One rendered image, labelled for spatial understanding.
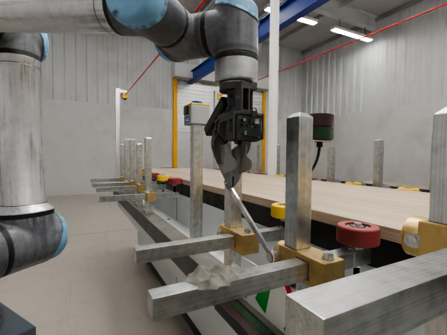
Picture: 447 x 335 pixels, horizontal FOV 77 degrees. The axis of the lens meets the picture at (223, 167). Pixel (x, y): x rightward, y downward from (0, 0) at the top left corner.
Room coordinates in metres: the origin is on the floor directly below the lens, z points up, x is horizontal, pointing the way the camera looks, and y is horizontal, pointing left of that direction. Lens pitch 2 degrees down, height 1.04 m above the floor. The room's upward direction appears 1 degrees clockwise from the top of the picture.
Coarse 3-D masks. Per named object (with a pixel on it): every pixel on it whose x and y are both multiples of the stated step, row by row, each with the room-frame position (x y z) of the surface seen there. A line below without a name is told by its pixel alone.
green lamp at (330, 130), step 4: (316, 128) 0.53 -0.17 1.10; (320, 128) 0.53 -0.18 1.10; (324, 128) 0.53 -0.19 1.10; (328, 128) 0.53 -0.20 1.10; (332, 128) 0.53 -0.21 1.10; (316, 132) 0.53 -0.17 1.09; (320, 132) 0.53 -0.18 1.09; (324, 132) 0.53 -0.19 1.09; (328, 132) 0.53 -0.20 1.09; (332, 132) 0.53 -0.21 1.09; (316, 136) 0.53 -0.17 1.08; (320, 136) 0.53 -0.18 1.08; (324, 136) 0.53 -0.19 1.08; (328, 136) 0.53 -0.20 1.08; (332, 136) 0.53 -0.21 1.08
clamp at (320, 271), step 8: (280, 248) 0.54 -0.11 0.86; (288, 248) 0.52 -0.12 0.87; (312, 248) 0.52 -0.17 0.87; (288, 256) 0.52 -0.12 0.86; (296, 256) 0.50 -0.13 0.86; (304, 256) 0.48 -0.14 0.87; (312, 256) 0.48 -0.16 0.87; (320, 256) 0.48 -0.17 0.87; (336, 256) 0.48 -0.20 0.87; (312, 264) 0.47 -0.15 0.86; (320, 264) 0.45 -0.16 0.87; (328, 264) 0.45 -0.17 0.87; (336, 264) 0.46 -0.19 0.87; (344, 264) 0.46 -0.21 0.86; (312, 272) 0.47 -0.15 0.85; (320, 272) 0.45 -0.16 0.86; (328, 272) 0.45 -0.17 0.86; (336, 272) 0.46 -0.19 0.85; (344, 272) 0.46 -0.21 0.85; (312, 280) 0.47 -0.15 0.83; (320, 280) 0.45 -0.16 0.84; (328, 280) 0.45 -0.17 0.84
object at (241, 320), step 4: (224, 304) 0.63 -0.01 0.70; (228, 304) 0.63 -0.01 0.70; (228, 308) 0.61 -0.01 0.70; (232, 308) 0.61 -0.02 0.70; (232, 312) 0.60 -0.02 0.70; (236, 312) 0.60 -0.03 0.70; (236, 316) 0.58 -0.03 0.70; (240, 316) 0.58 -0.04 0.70; (240, 320) 0.57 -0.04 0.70; (244, 320) 0.57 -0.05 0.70; (244, 324) 0.55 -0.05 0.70; (248, 324) 0.55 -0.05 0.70; (248, 328) 0.54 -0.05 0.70; (252, 328) 0.54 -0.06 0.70; (252, 332) 0.53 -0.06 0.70; (256, 332) 0.53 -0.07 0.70
